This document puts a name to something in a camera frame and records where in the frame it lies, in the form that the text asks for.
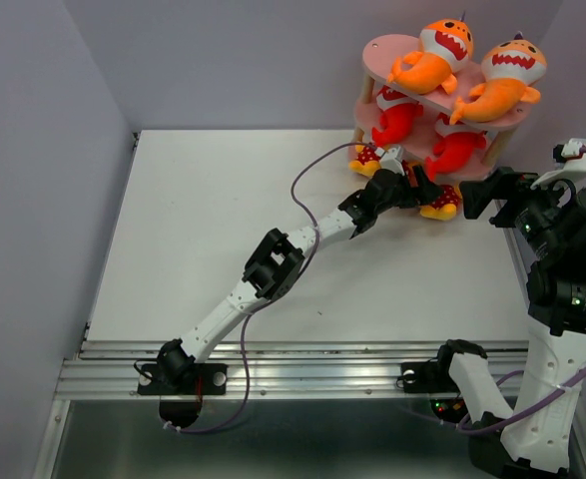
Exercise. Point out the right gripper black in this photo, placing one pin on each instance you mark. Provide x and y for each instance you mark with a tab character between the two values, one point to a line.
502	184

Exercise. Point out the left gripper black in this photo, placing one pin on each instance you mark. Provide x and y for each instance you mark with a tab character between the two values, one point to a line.
424	193

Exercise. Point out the yellow plush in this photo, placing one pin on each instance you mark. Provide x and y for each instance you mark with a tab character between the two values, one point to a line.
366	161
445	207
410	168

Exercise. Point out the red shark plush front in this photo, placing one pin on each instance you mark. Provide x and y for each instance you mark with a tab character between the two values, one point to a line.
455	146

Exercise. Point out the red shark plush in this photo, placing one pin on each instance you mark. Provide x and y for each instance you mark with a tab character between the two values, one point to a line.
455	146
397	115

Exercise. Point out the orange shark plush back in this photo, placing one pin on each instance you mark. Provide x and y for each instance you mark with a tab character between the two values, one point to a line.
510	71

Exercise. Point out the orange shark plush facing camera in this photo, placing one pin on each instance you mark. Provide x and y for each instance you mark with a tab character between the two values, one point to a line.
445	47

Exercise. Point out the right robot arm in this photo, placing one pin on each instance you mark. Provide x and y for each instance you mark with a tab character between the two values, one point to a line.
531	438

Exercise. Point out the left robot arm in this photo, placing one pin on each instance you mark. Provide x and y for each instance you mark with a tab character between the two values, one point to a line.
271	272

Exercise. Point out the pink three-tier shelf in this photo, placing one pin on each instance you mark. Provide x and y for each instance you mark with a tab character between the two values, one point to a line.
378	56

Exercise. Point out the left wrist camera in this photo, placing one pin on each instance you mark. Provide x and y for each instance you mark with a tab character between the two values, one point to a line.
391	159

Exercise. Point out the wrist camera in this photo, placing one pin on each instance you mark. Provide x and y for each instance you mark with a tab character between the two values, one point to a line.
570	164
391	159

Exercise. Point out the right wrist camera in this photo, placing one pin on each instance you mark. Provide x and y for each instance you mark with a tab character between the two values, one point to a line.
570	164

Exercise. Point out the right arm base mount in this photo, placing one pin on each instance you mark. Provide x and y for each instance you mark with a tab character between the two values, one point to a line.
444	397

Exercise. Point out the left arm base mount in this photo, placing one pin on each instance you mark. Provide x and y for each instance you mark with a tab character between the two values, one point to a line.
180	405

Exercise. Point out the aluminium rail frame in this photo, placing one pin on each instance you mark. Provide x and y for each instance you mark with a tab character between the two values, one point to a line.
103	370

